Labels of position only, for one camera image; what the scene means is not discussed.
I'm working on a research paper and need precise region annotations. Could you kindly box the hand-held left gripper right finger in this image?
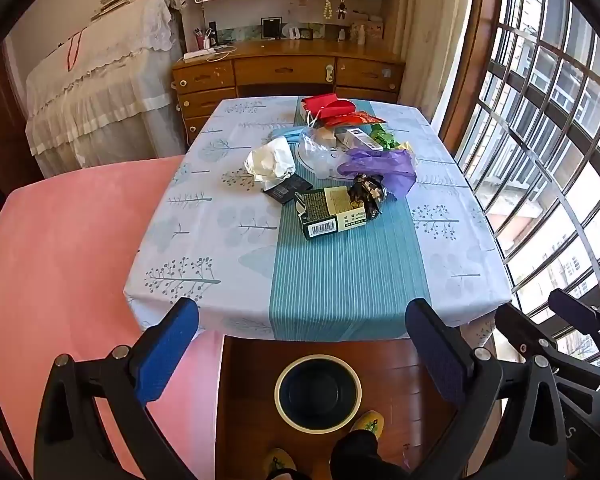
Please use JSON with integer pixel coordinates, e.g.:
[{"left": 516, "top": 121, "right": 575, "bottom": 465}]
[{"left": 405, "top": 298, "right": 577, "bottom": 480}]

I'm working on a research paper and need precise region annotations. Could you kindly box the purple plastic bag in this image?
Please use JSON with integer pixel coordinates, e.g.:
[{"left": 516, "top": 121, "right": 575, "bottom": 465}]
[{"left": 337, "top": 147, "right": 418, "bottom": 201}]

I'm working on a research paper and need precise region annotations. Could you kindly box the person's left yellow slipper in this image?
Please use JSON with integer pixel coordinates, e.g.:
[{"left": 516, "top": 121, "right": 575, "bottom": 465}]
[{"left": 265, "top": 447, "right": 297, "bottom": 478}]

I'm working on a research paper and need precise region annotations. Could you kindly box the green foil wrapper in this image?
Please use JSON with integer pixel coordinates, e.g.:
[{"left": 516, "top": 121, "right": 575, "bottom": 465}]
[{"left": 370, "top": 124, "right": 403, "bottom": 151}]

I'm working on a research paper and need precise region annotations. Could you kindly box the white tissue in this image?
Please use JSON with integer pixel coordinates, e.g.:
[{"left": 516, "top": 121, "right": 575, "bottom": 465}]
[{"left": 244, "top": 137, "right": 297, "bottom": 183}]

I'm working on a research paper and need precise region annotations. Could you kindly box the person's yellow slipper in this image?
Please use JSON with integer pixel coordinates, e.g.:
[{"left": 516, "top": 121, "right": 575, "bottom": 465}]
[
  {"left": 265, "top": 447, "right": 297, "bottom": 478},
  {"left": 349, "top": 410, "right": 387, "bottom": 441}
]

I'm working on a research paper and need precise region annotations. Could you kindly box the pink bed cover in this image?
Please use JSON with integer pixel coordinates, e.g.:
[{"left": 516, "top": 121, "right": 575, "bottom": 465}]
[{"left": 0, "top": 155, "right": 226, "bottom": 480}]

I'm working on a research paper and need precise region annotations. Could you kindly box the wooden desk with drawers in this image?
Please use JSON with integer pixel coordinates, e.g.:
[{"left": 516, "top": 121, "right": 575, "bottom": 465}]
[{"left": 172, "top": 40, "right": 406, "bottom": 146}]

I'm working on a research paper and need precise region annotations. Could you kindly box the dark wooden door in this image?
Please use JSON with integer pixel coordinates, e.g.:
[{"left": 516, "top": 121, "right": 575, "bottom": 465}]
[{"left": 0, "top": 45, "right": 46, "bottom": 211}]

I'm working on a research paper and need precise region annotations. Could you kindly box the blue face mask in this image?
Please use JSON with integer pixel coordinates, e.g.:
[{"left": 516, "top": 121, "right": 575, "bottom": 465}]
[{"left": 270, "top": 126, "right": 313, "bottom": 143}]

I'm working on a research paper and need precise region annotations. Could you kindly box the red strap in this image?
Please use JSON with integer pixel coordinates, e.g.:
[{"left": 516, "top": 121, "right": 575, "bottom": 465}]
[{"left": 66, "top": 27, "right": 86, "bottom": 71}]

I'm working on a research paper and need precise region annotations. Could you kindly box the lace covered piano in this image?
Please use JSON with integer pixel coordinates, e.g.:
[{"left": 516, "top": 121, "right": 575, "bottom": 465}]
[{"left": 25, "top": 0, "right": 188, "bottom": 178}]

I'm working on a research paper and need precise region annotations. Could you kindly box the green cigarette box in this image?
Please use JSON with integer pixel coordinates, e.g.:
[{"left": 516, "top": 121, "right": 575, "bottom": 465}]
[{"left": 294, "top": 186, "right": 371, "bottom": 242}]

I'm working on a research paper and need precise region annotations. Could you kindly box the beige curtain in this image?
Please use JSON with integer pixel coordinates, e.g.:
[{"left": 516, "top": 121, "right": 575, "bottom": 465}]
[{"left": 399, "top": 0, "right": 462, "bottom": 121}]

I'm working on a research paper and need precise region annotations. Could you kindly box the black and gold wrapper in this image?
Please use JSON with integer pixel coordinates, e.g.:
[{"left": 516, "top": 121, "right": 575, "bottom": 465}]
[{"left": 347, "top": 172, "right": 386, "bottom": 218}]

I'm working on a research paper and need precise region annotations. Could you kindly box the metal window grille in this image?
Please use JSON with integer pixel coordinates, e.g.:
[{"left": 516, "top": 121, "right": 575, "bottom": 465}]
[{"left": 450, "top": 0, "right": 600, "bottom": 361}]

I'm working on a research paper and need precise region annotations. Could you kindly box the white and purple box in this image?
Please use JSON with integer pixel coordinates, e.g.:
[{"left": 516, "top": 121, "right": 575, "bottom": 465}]
[{"left": 334, "top": 126, "right": 383, "bottom": 152}]

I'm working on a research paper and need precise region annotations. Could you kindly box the tree print tablecloth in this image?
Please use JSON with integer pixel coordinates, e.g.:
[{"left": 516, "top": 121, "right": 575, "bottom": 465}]
[{"left": 124, "top": 96, "right": 512, "bottom": 342}]

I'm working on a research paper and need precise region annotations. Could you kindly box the person's right leg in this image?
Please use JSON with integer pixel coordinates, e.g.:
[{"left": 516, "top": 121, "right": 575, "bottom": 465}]
[{"left": 330, "top": 430, "right": 421, "bottom": 480}]

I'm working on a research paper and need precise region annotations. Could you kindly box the dark blue bin cream rim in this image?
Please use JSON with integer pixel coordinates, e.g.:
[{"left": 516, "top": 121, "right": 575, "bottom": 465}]
[{"left": 274, "top": 354, "right": 363, "bottom": 435}]

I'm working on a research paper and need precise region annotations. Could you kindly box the person's right yellow slipper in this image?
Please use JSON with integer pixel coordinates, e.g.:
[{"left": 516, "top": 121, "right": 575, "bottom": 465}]
[{"left": 349, "top": 410, "right": 387, "bottom": 441}]

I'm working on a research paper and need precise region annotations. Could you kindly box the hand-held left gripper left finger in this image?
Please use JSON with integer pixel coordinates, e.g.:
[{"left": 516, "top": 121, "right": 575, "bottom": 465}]
[{"left": 34, "top": 297, "right": 201, "bottom": 480}]

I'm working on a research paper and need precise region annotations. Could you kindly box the red snack packet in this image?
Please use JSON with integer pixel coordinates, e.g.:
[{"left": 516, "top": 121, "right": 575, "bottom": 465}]
[{"left": 320, "top": 112, "right": 387, "bottom": 129}]

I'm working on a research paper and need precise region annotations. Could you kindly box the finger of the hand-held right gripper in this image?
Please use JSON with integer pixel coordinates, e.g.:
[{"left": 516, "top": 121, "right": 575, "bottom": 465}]
[
  {"left": 495, "top": 304, "right": 556, "bottom": 361},
  {"left": 548, "top": 288, "right": 600, "bottom": 371}
]

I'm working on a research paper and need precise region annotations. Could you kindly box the black packet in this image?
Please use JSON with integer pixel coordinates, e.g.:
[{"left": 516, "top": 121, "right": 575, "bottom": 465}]
[{"left": 261, "top": 172, "right": 315, "bottom": 206}]

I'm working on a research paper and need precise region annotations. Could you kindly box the clear plastic bag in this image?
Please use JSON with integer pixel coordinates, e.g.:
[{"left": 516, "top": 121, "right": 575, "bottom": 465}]
[{"left": 295, "top": 127, "right": 351, "bottom": 181}]

